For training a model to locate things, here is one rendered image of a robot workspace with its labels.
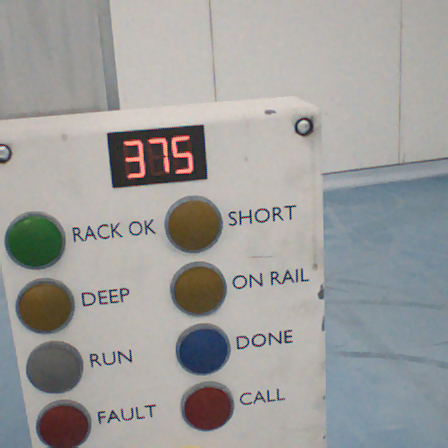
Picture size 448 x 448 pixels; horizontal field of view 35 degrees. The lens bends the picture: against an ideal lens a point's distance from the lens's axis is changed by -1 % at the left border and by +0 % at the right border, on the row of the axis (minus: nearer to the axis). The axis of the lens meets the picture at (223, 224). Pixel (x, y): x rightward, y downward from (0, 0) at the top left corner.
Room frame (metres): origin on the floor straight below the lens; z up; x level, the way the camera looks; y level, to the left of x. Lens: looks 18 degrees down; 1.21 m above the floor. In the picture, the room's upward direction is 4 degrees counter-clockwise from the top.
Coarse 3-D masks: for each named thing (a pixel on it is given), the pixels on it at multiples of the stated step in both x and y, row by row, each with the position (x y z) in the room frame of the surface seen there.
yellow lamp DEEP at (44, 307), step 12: (36, 288) 0.33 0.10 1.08; (48, 288) 0.33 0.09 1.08; (60, 288) 0.34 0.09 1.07; (24, 300) 0.33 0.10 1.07; (36, 300) 0.33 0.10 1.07; (48, 300) 0.33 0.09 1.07; (60, 300) 0.33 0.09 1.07; (24, 312) 0.33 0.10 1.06; (36, 312) 0.33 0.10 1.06; (48, 312) 0.33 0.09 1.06; (60, 312) 0.33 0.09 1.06; (36, 324) 0.33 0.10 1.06; (48, 324) 0.33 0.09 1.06; (60, 324) 0.33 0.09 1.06
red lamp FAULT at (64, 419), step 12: (60, 408) 0.33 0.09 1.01; (72, 408) 0.34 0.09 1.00; (48, 420) 0.33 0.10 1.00; (60, 420) 0.33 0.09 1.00; (72, 420) 0.33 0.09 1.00; (84, 420) 0.33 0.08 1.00; (48, 432) 0.33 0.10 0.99; (60, 432) 0.33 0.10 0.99; (72, 432) 0.33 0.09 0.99; (84, 432) 0.33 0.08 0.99; (48, 444) 0.33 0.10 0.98; (60, 444) 0.33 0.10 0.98; (72, 444) 0.33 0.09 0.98
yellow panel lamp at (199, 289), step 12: (180, 276) 0.34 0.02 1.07; (192, 276) 0.34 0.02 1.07; (204, 276) 0.34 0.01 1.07; (216, 276) 0.34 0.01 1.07; (180, 288) 0.34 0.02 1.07; (192, 288) 0.34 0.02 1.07; (204, 288) 0.34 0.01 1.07; (216, 288) 0.34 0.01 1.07; (180, 300) 0.34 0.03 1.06; (192, 300) 0.34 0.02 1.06; (204, 300) 0.34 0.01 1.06; (216, 300) 0.34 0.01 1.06; (192, 312) 0.34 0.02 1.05; (204, 312) 0.34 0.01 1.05
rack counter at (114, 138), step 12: (120, 132) 0.34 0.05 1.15; (132, 132) 0.34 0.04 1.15; (144, 132) 0.35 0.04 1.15; (156, 132) 0.35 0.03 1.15; (168, 132) 0.35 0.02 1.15; (180, 132) 0.35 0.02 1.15; (192, 132) 0.35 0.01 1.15; (108, 144) 0.34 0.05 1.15; (204, 144) 0.35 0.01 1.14; (120, 156) 0.34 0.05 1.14; (204, 156) 0.35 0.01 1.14; (120, 168) 0.34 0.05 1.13; (204, 168) 0.35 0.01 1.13; (120, 180) 0.34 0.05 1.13; (132, 180) 0.34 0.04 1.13; (144, 180) 0.34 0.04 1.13; (156, 180) 0.35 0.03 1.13; (168, 180) 0.35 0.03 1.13; (180, 180) 0.35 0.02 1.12
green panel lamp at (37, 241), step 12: (12, 228) 0.33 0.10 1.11; (24, 228) 0.33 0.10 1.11; (36, 228) 0.33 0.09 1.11; (48, 228) 0.33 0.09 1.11; (12, 240) 0.33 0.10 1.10; (24, 240) 0.33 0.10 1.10; (36, 240) 0.33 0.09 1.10; (48, 240) 0.33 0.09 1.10; (60, 240) 0.34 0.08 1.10; (12, 252) 0.33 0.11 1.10; (24, 252) 0.33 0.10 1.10; (36, 252) 0.33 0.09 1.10; (48, 252) 0.33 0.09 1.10; (36, 264) 0.33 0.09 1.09
